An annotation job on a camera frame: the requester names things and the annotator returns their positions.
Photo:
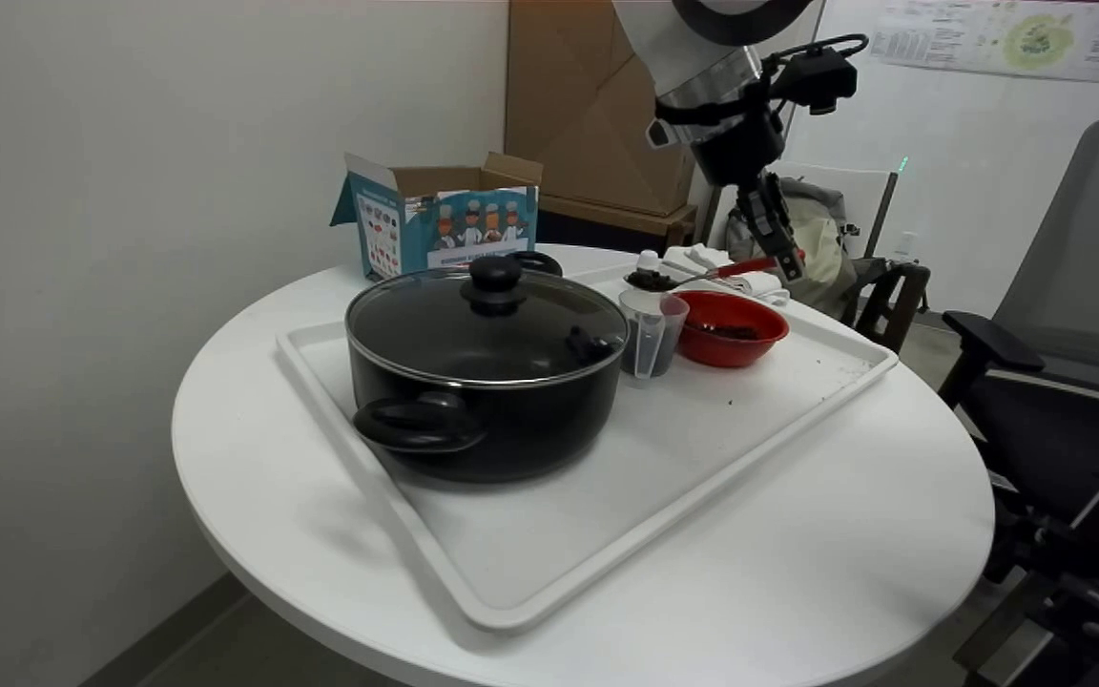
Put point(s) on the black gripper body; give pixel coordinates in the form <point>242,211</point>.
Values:
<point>738,150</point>

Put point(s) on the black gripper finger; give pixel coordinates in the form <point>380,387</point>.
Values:
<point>787,232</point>
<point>763,226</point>

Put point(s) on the red bowl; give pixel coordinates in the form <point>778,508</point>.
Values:
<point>735,347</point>

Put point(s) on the clear plastic measuring jug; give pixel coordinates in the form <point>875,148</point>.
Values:
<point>649,347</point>

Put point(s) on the beige backpack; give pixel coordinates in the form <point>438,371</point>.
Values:
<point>831,242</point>

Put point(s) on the white towel with red stripes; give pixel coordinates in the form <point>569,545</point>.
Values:
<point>688,263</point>

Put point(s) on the small clear bottle white cap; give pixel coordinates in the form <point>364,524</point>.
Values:
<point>647,263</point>

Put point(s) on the large brown cardboard box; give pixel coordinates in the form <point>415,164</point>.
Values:
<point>575,100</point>

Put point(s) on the white plastic tray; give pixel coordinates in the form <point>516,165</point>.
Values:
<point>705,446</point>

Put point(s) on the glass lid with black knob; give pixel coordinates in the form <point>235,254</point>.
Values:
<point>492,287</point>

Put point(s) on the blue printed cardboard box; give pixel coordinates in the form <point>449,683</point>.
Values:
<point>449,232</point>

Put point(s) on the grey mesh office chair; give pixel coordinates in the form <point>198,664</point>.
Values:
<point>1085,385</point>

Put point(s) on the black cooking pot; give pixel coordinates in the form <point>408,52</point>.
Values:
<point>485,426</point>

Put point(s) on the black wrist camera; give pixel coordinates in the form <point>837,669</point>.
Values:
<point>818,78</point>

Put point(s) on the dark wooden frame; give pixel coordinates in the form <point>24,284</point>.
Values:
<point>885,306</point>

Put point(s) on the white wall poster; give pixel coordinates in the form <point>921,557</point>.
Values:
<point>1021,41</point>

